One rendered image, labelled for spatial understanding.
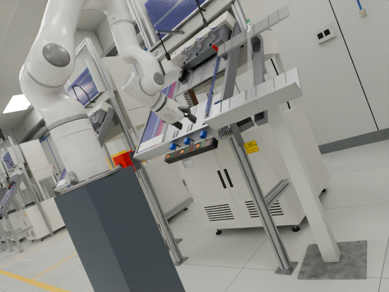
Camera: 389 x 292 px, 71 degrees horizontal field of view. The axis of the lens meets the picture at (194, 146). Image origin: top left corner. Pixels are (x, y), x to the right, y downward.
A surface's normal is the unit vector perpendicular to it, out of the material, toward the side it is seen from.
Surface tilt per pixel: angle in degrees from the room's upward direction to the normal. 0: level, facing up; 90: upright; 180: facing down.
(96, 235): 90
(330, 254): 90
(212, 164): 90
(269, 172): 90
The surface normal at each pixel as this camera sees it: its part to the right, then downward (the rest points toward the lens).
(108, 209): 0.77, -0.29
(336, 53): -0.62, 0.29
